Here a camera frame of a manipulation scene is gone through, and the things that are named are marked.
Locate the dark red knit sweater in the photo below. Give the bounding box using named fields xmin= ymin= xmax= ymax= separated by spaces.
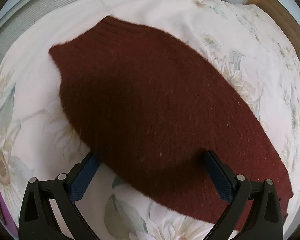
xmin=49 ymin=16 xmax=293 ymax=223

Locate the pink floral bed cover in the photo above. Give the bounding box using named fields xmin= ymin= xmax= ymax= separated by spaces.
xmin=0 ymin=0 xmax=300 ymax=237

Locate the wooden headboard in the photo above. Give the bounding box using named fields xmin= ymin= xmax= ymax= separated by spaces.
xmin=246 ymin=0 xmax=300 ymax=60

